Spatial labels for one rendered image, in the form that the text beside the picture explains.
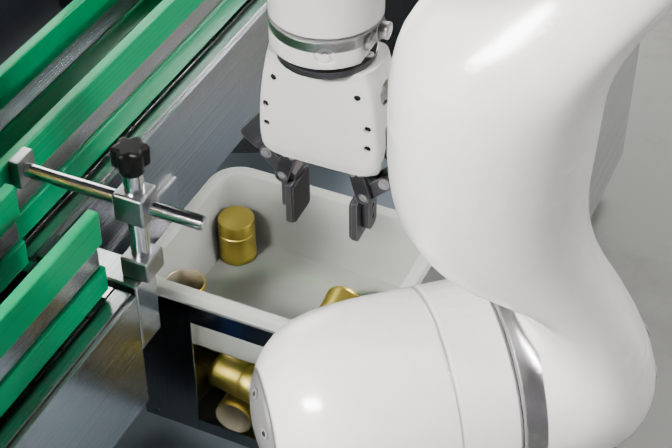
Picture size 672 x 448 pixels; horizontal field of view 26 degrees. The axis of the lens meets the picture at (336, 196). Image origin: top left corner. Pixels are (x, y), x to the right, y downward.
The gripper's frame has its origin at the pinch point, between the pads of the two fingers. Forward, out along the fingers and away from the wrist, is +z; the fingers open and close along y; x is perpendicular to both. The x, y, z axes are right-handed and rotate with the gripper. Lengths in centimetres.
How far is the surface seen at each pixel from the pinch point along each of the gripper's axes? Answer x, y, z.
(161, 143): -8.9, 20.8, 7.0
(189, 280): 1.3, 12.9, 12.3
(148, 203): 9.4, 10.7, -3.9
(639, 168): -153, 0, 113
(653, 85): -182, 5, 113
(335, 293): -2.1, 0.5, 12.1
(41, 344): 21.3, 13.5, 1.3
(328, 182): -40, 18, 35
